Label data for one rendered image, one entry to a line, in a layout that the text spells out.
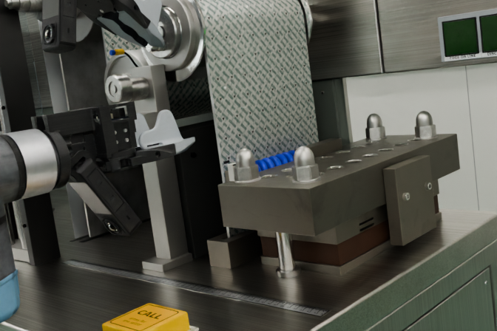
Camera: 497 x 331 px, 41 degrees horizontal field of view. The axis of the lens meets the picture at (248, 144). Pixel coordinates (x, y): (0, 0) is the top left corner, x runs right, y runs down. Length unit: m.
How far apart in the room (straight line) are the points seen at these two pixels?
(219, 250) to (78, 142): 0.29
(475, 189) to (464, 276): 2.72
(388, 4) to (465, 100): 2.56
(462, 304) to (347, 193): 0.27
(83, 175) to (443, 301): 0.52
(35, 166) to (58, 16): 0.21
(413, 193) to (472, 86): 2.69
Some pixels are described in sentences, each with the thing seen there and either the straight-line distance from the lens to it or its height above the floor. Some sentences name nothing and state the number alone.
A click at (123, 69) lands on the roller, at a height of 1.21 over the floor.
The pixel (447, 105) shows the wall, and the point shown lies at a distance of 3.72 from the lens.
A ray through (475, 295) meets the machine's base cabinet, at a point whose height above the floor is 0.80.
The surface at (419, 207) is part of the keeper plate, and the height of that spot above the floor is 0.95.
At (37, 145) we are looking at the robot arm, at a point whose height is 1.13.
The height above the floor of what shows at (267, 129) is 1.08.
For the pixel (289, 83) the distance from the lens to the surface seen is 1.09.
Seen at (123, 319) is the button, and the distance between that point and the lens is 0.78.
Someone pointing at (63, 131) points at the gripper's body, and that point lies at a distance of 0.79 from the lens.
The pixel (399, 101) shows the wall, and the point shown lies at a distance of 3.85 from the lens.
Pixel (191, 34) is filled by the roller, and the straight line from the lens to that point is 0.95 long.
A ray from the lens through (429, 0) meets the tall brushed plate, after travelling 1.10.
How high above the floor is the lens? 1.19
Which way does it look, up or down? 7 degrees down
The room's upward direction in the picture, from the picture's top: 8 degrees counter-clockwise
